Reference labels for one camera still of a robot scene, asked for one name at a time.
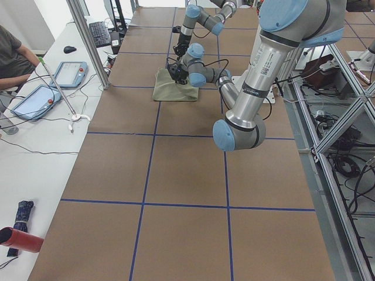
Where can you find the grey aluminium frame post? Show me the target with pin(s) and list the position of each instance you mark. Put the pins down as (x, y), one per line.
(81, 24)

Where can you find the blue teach pendant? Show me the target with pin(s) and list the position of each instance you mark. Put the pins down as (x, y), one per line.
(37, 103)
(70, 74)

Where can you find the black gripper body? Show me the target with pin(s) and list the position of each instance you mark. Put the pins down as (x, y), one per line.
(183, 38)
(179, 76)

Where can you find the blue teach pendant near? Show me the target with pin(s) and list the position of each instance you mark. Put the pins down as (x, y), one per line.
(37, 103)

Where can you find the aluminium frame rail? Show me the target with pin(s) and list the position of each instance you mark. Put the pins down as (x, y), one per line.
(335, 92)

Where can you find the seated person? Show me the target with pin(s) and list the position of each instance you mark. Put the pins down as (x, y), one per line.
(18, 62)

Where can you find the black keyboard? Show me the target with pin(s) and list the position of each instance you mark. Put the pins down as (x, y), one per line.
(100, 34)

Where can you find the dark blue folded umbrella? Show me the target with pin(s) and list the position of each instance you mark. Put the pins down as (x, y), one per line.
(21, 224)

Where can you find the blue teach pendant far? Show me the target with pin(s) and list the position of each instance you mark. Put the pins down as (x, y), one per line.
(70, 74)

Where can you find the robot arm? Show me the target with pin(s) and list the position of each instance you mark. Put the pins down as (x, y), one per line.
(284, 26)
(196, 14)

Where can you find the red cylindrical bottle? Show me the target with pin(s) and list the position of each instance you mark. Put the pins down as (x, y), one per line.
(28, 242)

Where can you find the metal rod with green tip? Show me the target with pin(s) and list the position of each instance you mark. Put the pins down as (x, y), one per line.
(75, 116)

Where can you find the black computer mouse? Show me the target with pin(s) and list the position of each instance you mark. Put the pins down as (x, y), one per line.
(69, 49)

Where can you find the olive green long-sleeve shirt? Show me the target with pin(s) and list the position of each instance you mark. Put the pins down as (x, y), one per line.
(166, 89)

